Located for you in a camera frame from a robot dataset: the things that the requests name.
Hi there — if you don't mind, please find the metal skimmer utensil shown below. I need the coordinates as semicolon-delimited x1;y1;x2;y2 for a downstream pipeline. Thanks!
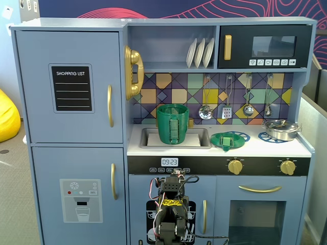
198;73;214;120

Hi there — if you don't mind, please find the white toy plate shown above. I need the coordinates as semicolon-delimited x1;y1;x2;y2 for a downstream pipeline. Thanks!
194;38;206;69
185;38;198;69
202;37;215;69

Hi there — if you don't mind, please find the metal spoon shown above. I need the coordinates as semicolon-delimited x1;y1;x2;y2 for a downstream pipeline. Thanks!
264;73;273;117

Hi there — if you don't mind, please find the light grey desk partition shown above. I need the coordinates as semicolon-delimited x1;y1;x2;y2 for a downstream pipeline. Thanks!
300;90;327;245

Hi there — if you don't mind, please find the green round lid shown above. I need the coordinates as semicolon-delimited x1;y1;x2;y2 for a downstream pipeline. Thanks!
210;132;246;152

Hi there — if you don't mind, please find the gold dishwasher door handle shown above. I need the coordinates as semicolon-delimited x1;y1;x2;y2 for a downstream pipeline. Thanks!
202;200;207;235

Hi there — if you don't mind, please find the gold freezer door handle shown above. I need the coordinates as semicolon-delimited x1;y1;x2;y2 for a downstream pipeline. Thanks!
110;163;118;201

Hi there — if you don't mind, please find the tall blue fridge door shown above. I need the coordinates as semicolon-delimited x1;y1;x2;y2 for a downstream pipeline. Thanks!
15;30;124;143

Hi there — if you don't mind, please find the grey water dispenser panel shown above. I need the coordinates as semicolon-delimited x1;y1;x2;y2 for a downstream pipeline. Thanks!
59;178;104;224

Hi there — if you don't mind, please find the gold toy telephone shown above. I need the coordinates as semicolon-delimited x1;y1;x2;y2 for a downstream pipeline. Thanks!
124;45;145;101

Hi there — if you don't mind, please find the steel pot with lid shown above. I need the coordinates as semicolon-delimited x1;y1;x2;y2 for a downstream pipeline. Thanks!
262;119;302;142

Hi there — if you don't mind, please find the green recipient with handle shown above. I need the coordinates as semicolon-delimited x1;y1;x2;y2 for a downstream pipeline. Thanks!
156;104;190;145

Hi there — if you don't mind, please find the gold fridge door handle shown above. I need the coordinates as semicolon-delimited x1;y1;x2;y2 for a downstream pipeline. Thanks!
107;84;114;128

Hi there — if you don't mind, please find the grey toy sink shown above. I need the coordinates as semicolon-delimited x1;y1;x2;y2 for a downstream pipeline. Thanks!
139;127;213;150

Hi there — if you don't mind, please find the gold microwave handle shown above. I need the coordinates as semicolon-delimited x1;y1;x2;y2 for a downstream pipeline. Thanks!
224;34;232;61

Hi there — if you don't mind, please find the yellow bean bag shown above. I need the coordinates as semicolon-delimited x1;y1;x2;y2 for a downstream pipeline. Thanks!
0;88;21;143

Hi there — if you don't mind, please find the black shopping list board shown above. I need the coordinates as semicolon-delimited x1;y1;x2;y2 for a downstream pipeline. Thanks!
48;63;95;114

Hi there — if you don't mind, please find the blue dishwasher door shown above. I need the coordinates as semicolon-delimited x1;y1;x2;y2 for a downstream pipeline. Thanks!
128;174;217;245

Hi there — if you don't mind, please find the black oven control panel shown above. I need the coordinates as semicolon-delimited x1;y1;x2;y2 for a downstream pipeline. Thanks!
127;156;311;177

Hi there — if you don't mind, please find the blue toy kitchen unit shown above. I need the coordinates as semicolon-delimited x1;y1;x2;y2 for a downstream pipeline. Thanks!
10;17;317;245

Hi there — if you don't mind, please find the blue oven door with window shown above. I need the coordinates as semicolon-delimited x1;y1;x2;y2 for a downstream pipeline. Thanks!
216;176;307;245

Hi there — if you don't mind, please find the black toy microwave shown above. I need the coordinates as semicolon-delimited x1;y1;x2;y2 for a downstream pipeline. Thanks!
218;24;313;69

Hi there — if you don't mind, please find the black camera cable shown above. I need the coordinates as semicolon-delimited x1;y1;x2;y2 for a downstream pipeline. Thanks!
178;175;230;245

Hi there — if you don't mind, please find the gold stove knob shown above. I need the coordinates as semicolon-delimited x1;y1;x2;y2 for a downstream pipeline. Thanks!
279;159;297;176
227;158;244;176

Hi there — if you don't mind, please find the metal ladle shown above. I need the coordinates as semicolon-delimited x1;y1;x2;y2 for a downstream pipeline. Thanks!
242;73;254;116

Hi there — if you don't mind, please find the blue freezer door with dispenser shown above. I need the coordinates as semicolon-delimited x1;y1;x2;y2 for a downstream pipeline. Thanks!
31;146;128;245

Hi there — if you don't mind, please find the metal slotted spatula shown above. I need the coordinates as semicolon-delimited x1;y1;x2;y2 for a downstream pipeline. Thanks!
221;73;233;120

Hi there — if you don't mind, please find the gold oven door handle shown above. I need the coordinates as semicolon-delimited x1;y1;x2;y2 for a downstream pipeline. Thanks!
238;185;283;193

